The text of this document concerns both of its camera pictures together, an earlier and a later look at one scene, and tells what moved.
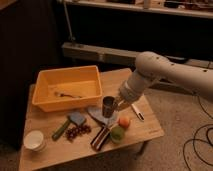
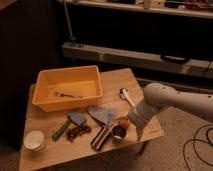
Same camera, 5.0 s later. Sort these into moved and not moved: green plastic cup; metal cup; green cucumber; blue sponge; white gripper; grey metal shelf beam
Moved: white gripper; metal cup
Not moved: green cucumber; blue sponge; green plastic cup; grey metal shelf beam
